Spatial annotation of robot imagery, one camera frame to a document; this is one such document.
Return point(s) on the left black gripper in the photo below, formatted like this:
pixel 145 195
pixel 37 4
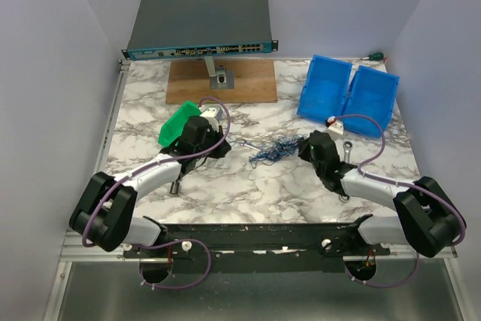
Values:
pixel 221 150

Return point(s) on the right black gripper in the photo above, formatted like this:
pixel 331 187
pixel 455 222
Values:
pixel 304 146

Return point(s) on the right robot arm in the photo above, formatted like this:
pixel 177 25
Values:
pixel 425 219

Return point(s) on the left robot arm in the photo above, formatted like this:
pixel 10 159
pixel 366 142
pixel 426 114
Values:
pixel 104 214

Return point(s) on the small open-end chrome wrench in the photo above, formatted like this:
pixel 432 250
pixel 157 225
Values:
pixel 244 143

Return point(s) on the long ratchet chrome wrench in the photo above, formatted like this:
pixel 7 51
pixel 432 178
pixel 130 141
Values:
pixel 347 149

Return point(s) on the blue storage bin left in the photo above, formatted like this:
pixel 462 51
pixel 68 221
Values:
pixel 324 92

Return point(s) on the blue storage bin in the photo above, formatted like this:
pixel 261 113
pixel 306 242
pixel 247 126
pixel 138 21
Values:
pixel 372 93
pixel 324 92

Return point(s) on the green storage bin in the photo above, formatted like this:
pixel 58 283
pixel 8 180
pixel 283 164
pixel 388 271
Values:
pixel 173 127

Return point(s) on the blue storage bin right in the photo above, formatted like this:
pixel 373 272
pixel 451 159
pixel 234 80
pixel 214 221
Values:
pixel 372 93

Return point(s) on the wooden base board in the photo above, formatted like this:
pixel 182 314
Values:
pixel 248 81

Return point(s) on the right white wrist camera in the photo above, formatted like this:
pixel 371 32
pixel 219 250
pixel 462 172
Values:
pixel 334 128

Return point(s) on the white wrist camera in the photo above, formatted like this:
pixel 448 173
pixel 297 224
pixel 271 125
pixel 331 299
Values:
pixel 213 115
pixel 334 128

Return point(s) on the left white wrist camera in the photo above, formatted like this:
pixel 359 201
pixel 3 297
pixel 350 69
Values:
pixel 213 115

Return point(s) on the grey metal stand bracket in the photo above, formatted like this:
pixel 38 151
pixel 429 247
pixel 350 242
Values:
pixel 220 77

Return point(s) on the black mounting base rail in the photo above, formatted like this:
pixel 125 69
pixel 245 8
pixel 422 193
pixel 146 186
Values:
pixel 256 248

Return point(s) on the green handled screwdriver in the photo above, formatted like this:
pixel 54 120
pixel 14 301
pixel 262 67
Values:
pixel 374 57

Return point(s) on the grey network switch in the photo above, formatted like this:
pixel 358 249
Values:
pixel 168 29

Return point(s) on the aluminium frame rail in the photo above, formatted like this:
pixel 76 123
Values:
pixel 63 270

